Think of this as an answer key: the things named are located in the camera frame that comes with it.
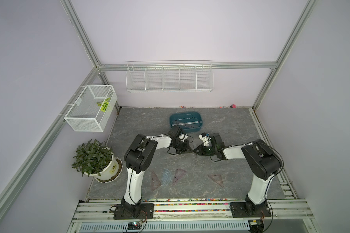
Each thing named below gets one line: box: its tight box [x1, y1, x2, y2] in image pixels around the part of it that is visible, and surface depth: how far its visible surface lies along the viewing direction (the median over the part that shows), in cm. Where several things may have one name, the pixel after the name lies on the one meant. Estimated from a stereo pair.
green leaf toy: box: [96, 97, 111, 113], surface depth 83 cm
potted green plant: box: [70, 138, 123, 184], surface depth 75 cm
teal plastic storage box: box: [169, 111, 203, 133], surface depth 113 cm
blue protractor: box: [161, 167, 172, 186], surface depth 86 cm
